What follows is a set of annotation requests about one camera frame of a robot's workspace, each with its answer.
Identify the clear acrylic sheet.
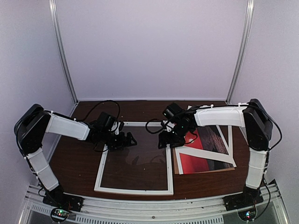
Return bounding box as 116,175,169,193
100,126,168,191

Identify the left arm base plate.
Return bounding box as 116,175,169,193
42,183,84,212

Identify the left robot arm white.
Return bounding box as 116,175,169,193
14,104,137,207

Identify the white picture frame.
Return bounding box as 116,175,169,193
94,122,174,196

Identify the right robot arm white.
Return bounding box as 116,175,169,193
158,99,274,206

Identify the white mat board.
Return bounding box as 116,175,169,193
174,105,237,168

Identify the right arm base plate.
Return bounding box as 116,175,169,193
223,186,263,211

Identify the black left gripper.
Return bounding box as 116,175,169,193
100,130,137,152

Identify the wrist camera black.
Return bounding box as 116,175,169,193
97,112,116,129
162,103,183,119

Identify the brown backing board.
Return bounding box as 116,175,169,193
172,126,237,175

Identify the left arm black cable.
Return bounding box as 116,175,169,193
83,100,121,122

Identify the left controller board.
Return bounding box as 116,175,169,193
50,208,70,223

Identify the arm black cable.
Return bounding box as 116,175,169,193
83,100,121,122
145,119,168,135

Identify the aluminium front rail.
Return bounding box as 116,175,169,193
17,182,285,224

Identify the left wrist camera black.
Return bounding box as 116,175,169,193
97,112,116,129

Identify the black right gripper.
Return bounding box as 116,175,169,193
159,123,192,148

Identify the red and dark photo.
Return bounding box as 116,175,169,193
174,126,236,175

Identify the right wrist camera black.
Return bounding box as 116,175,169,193
162,103,183,119

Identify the aluminium corner post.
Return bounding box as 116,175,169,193
226,0,255,103
49,0,78,104

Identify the aluminium corner post right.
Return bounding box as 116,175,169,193
226,0,255,103

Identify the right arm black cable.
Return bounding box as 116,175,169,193
145,119,168,135

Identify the aluminium corner post left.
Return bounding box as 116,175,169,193
49,0,78,104

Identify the right controller board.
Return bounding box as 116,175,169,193
237,207,257,222

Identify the controller board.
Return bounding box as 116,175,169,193
50,208,70,223
237,207,257,222

